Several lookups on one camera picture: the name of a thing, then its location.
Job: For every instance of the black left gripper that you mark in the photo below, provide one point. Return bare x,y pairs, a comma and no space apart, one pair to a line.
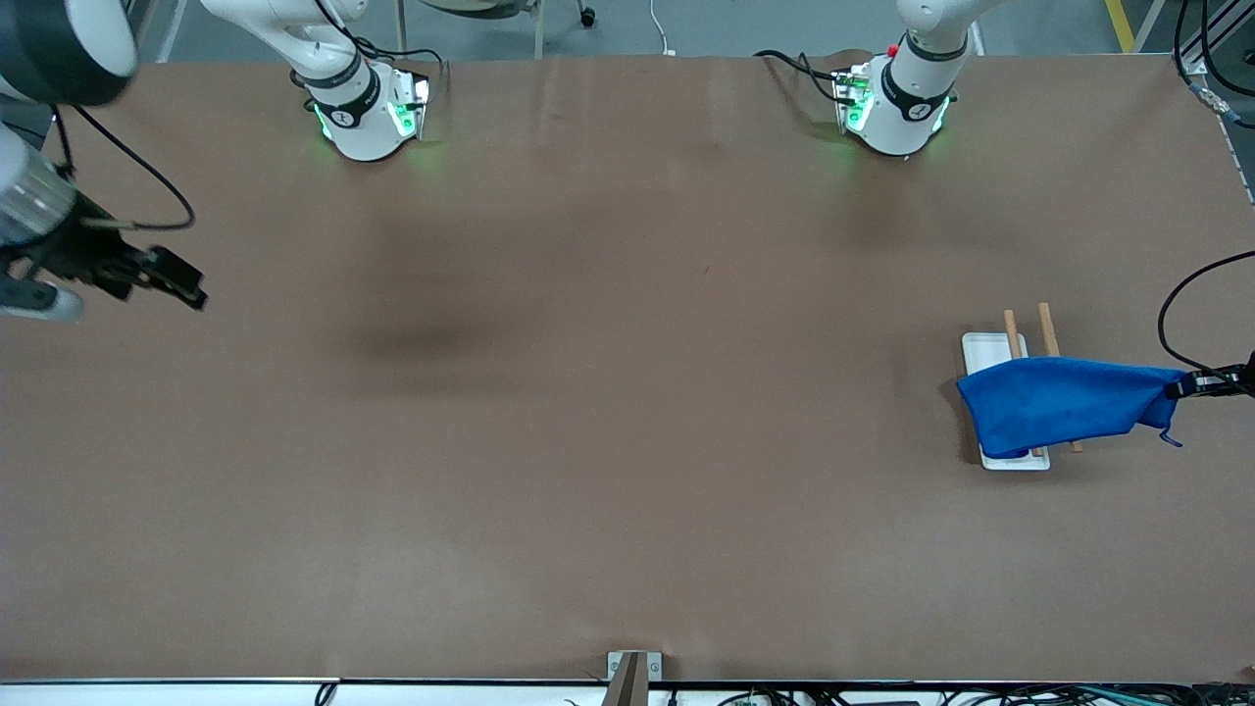
1223,382

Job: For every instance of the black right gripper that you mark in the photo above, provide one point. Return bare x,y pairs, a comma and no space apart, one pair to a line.
80,257

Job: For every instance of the blue towel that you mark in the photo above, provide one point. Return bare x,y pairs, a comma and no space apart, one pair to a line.
1059,407

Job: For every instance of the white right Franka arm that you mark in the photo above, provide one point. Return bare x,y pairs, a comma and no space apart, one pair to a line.
353,108

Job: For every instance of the white rectangular tray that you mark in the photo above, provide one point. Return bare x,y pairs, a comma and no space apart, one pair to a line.
980,353

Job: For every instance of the grey base connector box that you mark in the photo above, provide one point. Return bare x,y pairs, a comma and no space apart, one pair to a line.
851,93
417,93

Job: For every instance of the stool with metal legs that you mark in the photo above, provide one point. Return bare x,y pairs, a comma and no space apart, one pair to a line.
538,39

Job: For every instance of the metal table bracket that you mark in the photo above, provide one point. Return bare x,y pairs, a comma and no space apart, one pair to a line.
632,677

